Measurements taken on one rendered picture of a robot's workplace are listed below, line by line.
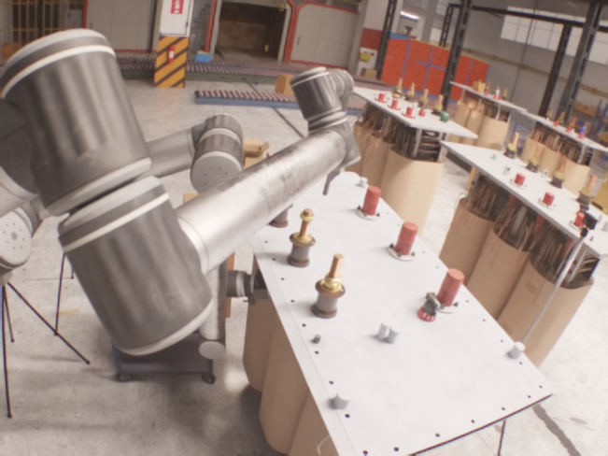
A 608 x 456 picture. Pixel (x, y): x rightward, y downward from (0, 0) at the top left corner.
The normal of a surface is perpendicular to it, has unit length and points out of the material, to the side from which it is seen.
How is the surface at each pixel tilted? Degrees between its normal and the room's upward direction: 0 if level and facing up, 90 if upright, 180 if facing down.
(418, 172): 90
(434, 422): 0
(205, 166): 88
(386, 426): 0
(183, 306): 57
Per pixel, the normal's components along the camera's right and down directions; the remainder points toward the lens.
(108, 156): 0.70, -0.08
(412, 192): 0.32, 0.51
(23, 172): 0.29, 0.71
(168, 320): 0.52, 0.03
